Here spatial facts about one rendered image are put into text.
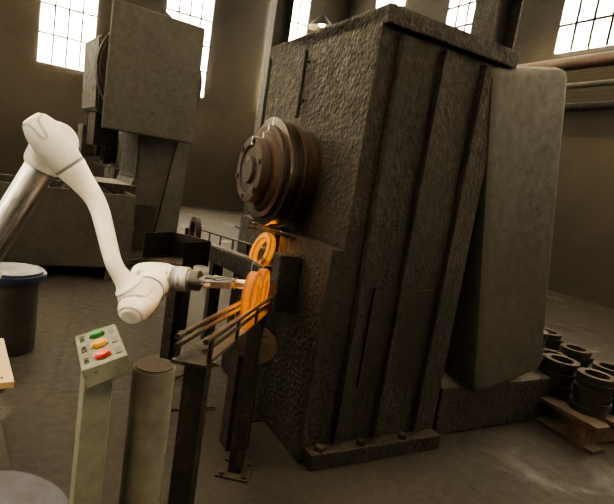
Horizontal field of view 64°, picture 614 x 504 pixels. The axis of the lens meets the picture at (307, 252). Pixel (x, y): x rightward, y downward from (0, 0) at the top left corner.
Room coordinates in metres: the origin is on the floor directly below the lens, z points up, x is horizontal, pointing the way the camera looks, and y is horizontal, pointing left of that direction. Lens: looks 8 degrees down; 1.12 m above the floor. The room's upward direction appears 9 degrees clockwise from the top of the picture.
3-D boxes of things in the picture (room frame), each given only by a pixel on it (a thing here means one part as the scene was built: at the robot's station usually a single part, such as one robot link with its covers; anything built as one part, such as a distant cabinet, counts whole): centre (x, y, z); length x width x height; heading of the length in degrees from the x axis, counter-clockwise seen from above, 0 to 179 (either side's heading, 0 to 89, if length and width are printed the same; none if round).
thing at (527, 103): (2.77, -0.85, 0.89); 1.04 x 0.95 x 1.78; 120
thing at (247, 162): (2.16, 0.29, 1.11); 0.28 x 0.06 x 0.28; 30
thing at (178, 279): (1.74, 0.43, 0.69); 0.09 x 0.06 x 0.09; 175
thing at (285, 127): (2.21, 0.20, 1.11); 0.47 x 0.06 x 0.47; 30
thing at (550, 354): (3.00, -1.61, 0.22); 1.20 x 0.81 x 0.44; 28
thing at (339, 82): (2.42, -0.17, 0.88); 1.08 x 0.73 x 1.76; 30
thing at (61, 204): (4.26, 2.15, 0.39); 1.03 x 0.83 x 0.79; 124
